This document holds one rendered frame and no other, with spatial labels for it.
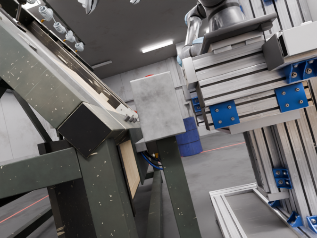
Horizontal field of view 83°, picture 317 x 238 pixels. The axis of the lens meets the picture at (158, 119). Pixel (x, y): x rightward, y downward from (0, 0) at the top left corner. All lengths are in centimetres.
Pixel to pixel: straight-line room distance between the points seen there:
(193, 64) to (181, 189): 41
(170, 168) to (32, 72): 48
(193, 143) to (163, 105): 355
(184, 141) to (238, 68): 341
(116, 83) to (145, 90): 917
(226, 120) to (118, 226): 48
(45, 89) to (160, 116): 33
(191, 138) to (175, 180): 348
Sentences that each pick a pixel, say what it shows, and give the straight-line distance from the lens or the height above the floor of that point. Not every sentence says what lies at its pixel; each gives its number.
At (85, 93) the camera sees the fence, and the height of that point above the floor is 100.
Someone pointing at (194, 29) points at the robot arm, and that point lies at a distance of 151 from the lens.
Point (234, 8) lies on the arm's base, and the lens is 78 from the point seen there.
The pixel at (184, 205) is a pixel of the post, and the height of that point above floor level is 55.
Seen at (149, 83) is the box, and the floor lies 91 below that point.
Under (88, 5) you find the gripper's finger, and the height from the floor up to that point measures 137.
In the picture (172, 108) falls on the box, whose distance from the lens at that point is 50.
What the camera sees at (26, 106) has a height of 122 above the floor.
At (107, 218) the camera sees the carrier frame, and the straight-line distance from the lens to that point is 58.
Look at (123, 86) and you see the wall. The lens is 952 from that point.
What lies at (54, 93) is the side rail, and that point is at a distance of 59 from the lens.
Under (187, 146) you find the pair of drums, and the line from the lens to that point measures 402.
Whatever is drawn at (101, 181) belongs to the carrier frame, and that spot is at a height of 68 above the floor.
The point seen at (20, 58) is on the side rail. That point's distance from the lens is 66.
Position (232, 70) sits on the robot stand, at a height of 91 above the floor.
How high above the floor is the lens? 79
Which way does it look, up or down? 2 degrees up
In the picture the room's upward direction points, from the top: 14 degrees counter-clockwise
